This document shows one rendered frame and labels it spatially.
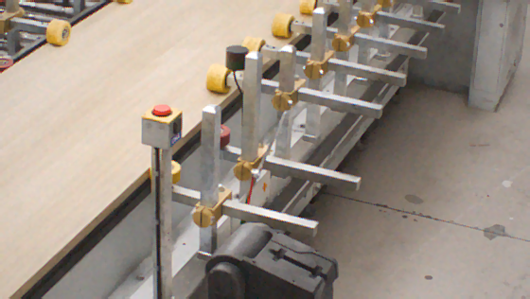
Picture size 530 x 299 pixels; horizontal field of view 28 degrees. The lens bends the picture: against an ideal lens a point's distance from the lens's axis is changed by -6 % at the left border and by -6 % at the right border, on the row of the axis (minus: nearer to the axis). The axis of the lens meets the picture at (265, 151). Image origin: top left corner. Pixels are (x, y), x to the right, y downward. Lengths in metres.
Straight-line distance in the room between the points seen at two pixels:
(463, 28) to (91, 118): 2.81
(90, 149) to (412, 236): 1.79
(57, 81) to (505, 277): 1.88
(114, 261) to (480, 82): 3.02
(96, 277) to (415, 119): 2.84
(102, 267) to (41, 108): 0.62
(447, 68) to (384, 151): 0.82
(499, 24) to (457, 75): 0.44
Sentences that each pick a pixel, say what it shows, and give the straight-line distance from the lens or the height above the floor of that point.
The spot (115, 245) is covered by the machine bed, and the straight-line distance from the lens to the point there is 2.87.
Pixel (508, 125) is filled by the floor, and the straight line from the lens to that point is 5.45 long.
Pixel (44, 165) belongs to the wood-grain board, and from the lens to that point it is 2.92.
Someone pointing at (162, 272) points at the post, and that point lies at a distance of 2.64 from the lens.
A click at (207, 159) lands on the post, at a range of 2.75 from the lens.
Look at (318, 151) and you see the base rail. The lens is 3.48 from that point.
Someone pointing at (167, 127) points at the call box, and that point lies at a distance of 2.42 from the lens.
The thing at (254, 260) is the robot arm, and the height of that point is 1.63.
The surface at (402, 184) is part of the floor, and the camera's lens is 4.77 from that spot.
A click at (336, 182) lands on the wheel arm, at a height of 0.85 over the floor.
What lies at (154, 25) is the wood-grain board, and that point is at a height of 0.90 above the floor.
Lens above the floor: 2.29
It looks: 28 degrees down
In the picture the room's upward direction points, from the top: 3 degrees clockwise
